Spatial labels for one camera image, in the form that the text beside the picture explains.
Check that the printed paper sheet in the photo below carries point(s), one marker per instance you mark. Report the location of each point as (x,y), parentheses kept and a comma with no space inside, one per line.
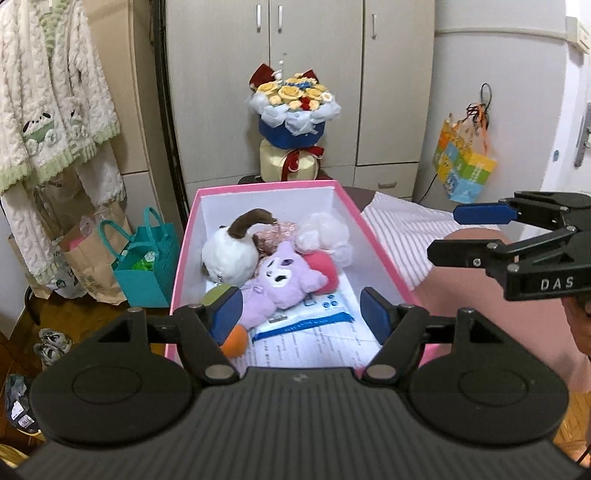
(318,346)

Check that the colourful gift bag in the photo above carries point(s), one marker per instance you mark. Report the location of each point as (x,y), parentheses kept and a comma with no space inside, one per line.
(466,170)

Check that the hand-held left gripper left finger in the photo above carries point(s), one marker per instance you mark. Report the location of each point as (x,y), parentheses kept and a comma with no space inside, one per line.
(228,314)

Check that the pink fluffy pompom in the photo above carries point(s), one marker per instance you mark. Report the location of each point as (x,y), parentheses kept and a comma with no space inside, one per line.
(323,270)

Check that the striped bed sheet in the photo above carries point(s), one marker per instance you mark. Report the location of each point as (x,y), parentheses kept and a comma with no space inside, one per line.
(401,230)

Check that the floral scrunchie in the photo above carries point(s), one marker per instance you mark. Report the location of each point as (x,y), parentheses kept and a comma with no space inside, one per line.
(277,235)

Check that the beige tall cabinet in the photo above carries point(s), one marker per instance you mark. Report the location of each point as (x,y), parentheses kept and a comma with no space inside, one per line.
(138,115)

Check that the pink bedspread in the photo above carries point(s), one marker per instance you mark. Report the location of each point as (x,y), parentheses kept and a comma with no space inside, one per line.
(461,295)

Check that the black clothes rack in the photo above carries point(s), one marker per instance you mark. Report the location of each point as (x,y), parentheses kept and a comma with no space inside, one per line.
(32,309)

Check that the green ball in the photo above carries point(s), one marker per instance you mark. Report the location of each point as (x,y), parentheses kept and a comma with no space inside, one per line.
(214,295)

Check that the dark patterned shoe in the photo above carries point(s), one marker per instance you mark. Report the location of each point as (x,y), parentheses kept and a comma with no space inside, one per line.
(23,406)

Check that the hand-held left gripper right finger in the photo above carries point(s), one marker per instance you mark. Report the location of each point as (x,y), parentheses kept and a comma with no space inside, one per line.
(376,314)

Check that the brown paper bag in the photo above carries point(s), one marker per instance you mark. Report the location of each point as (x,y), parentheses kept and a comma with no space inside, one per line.
(92,258)

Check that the teal paper bag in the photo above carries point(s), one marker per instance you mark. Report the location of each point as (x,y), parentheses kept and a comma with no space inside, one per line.
(143,286)

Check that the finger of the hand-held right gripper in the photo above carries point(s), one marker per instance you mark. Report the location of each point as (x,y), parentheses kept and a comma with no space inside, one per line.
(457,254)
(485,213)

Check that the purple plush toy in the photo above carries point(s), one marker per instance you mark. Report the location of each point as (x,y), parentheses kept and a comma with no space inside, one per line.
(281,281)

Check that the beige wardrobe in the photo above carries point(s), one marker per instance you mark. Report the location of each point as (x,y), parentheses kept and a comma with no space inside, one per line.
(392,92)

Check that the grey white sneaker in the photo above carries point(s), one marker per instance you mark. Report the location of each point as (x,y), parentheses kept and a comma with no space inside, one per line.
(53,346)

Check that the cream fleece pajama jacket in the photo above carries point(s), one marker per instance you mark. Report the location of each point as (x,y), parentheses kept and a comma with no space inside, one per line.
(46,92)

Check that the flower bouquet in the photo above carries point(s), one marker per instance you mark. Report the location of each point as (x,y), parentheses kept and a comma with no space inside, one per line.
(286,138)

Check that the person's right hand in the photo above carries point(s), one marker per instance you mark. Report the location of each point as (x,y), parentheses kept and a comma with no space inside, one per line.
(579,334)

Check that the cream fleece pajama pants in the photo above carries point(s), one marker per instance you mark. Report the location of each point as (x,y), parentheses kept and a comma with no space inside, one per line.
(27,230)

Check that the white blue wipes pack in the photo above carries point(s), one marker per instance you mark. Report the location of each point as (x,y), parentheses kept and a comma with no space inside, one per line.
(304,323)

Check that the white wall box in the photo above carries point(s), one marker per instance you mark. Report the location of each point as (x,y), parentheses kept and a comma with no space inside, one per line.
(579,34)

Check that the white printed shopping bag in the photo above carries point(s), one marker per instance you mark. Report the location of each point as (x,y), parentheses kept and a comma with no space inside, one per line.
(69,281)

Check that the white pompom ball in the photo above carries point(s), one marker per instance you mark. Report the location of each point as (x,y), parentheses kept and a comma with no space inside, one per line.
(323,230)

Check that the white brown plush toy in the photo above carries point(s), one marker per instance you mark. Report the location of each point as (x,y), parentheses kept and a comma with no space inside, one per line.
(228,258)

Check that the pink cardboard box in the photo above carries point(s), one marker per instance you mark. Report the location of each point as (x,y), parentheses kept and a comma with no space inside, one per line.
(323,198)

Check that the orange ball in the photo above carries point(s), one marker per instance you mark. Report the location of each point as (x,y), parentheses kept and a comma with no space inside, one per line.
(235,341)

